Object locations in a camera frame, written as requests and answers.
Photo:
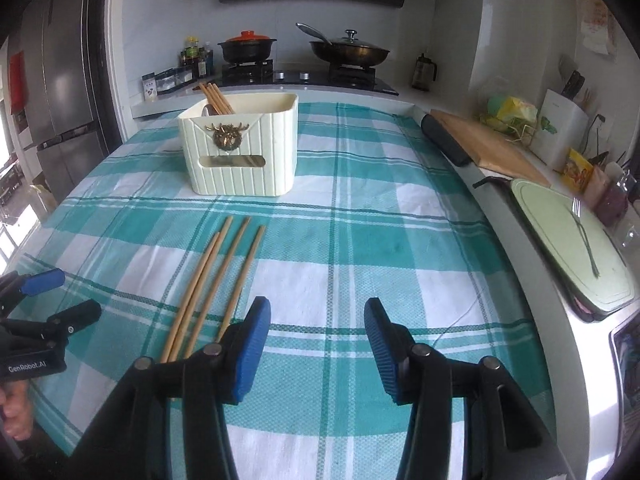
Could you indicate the red hanging cloth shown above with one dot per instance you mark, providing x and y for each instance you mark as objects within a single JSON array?
[{"x": 17, "y": 82}]

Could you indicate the person's left hand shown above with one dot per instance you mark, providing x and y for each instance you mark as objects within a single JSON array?
[{"x": 17, "y": 412}]

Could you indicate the steel sink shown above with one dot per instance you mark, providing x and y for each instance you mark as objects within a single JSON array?
[{"x": 627, "y": 355}]

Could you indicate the spice jar rack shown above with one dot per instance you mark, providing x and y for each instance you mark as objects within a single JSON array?
[{"x": 167, "y": 82}]

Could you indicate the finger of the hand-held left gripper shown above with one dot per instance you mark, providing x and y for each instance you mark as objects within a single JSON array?
[
  {"x": 42, "y": 281},
  {"x": 70, "y": 317}
]

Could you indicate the grey refrigerator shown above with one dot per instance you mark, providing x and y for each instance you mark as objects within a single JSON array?
[{"x": 60, "y": 85}]

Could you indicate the dark sauce bottle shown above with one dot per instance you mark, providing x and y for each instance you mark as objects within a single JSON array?
[{"x": 204, "y": 62}]

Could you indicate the black clay pot red lid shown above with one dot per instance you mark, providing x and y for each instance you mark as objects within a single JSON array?
[{"x": 247, "y": 50}]

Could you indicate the dark glass kettle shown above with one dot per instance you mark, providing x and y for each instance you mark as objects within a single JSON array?
[{"x": 424, "y": 74}]

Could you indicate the wooden cutting board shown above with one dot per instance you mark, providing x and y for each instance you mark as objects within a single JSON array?
[{"x": 492, "y": 147}]

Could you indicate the wok with glass lid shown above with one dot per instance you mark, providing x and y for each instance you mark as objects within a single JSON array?
[{"x": 350, "y": 52}]

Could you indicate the black gas stove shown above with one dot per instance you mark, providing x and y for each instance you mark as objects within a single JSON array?
[{"x": 300, "y": 77}]

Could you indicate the teal checked tablecloth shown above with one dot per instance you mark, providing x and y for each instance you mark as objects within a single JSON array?
[{"x": 375, "y": 220}]

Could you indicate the yellow packet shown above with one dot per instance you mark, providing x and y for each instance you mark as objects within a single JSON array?
[{"x": 577, "y": 170}]

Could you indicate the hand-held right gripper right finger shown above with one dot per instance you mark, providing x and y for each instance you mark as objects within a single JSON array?
[{"x": 382, "y": 350}]

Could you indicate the green cutting board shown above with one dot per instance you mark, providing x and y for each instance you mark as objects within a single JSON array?
[{"x": 550, "y": 225}]

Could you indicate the printed wall hanging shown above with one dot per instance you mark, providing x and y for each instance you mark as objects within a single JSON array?
[{"x": 600, "y": 20}]

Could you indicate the black rolled mat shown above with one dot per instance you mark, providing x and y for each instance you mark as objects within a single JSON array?
[{"x": 445, "y": 140}]

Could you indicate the green label sauce bottle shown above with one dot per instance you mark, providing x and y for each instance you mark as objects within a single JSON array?
[{"x": 190, "y": 52}]

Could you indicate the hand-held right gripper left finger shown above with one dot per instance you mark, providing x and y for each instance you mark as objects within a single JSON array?
[{"x": 252, "y": 350}]

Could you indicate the metal fork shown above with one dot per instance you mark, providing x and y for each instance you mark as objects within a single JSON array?
[{"x": 582, "y": 232}]

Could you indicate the pink tube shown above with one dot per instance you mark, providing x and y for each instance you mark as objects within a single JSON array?
[{"x": 595, "y": 185}]

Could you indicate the wooden chopstick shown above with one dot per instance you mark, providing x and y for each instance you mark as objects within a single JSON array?
[
  {"x": 208, "y": 96},
  {"x": 215, "y": 97},
  {"x": 226, "y": 96},
  {"x": 197, "y": 290},
  {"x": 245, "y": 270},
  {"x": 221, "y": 96},
  {"x": 210, "y": 270},
  {"x": 225, "y": 265}
]

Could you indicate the white knife block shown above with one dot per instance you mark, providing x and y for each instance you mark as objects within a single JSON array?
[{"x": 557, "y": 130}]

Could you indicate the cream ribbed utensil holder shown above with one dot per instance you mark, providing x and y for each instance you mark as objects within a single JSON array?
[{"x": 260, "y": 160}]

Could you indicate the purple bottle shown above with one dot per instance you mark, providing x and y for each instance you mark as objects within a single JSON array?
[{"x": 614, "y": 202}]

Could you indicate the white wall socket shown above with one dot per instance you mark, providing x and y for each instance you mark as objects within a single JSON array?
[{"x": 604, "y": 127}]

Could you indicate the yellow green plastic bag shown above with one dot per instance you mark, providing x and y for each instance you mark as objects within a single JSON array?
[{"x": 512, "y": 110}]

